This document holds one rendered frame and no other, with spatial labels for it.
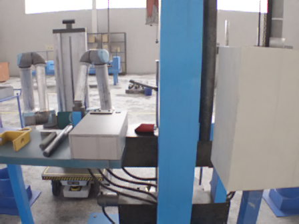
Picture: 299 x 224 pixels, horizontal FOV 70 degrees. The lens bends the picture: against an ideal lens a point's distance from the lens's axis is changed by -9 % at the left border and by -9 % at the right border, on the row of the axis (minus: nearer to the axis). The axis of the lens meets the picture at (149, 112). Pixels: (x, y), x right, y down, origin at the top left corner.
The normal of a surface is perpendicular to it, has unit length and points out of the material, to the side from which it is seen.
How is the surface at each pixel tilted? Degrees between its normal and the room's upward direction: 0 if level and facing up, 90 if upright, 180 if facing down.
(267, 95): 90
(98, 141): 90
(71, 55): 90
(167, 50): 90
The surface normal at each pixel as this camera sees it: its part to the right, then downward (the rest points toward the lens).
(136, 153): 0.00, 0.27
